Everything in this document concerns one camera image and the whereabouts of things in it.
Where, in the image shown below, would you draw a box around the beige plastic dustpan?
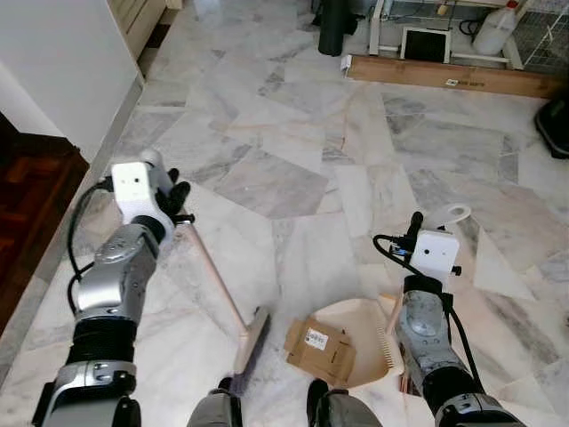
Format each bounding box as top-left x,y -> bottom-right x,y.
312,202 -> 473,391

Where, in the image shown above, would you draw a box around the beige broom with purple bristles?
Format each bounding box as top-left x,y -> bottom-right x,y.
140,148 -> 271,375

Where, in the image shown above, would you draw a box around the dark wooden stairs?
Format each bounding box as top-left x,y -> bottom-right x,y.
0,110 -> 91,332

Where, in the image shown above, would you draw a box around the long brown cardboard box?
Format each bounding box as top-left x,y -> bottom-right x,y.
341,54 -> 566,100

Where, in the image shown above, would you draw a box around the flattened brown cardboard piece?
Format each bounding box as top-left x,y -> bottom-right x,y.
282,317 -> 357,386

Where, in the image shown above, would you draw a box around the black plastic object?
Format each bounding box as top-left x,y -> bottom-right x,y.
533,93 -> 569,160

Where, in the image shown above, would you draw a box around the light wooden door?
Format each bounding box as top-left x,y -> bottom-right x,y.
106,0 -> 184,60

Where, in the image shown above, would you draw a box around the white framed black screen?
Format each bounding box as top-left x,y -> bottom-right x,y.
399,24 -> 453,64

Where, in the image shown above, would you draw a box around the robot right leg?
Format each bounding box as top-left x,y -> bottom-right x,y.
306,377 -> 384,427

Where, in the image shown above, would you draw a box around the robot leg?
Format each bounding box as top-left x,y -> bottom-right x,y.
306,377 -> 384,427
186,377 -> 246,427

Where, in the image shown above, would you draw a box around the robot left leg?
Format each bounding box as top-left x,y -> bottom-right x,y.
186,377 -> 246,427

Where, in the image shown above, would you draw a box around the white plastic jug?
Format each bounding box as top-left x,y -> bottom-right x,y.
470,4 -> 520,57

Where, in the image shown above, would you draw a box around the black rolled mat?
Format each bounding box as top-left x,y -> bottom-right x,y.
317,0 -> 359,58

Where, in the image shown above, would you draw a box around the white metal rack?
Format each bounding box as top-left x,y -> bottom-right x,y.
368,0 -> 569,73

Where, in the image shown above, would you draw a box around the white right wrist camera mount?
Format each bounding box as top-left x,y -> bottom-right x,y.
410,229 -> 462,285

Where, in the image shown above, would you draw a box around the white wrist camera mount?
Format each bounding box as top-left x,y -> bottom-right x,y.
109,161 -> 166,224
410,229 -> 462,285

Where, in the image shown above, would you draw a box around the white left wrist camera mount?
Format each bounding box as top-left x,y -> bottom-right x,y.
109,161 -> 166,224

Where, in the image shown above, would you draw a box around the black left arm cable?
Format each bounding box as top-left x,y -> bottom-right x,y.
66,176 -> 117,314

